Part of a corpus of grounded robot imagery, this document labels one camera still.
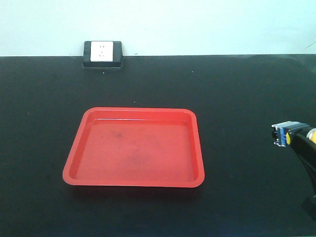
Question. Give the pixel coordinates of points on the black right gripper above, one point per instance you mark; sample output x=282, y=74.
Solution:
x=306, y=151

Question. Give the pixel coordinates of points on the yellow mushroom push button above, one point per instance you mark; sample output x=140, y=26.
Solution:
x=283, y=133

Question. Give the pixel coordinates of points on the red plastic tray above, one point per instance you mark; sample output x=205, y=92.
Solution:
x=136, y=147

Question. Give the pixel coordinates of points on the black white power socket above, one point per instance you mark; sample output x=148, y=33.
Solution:
x=102, y=54

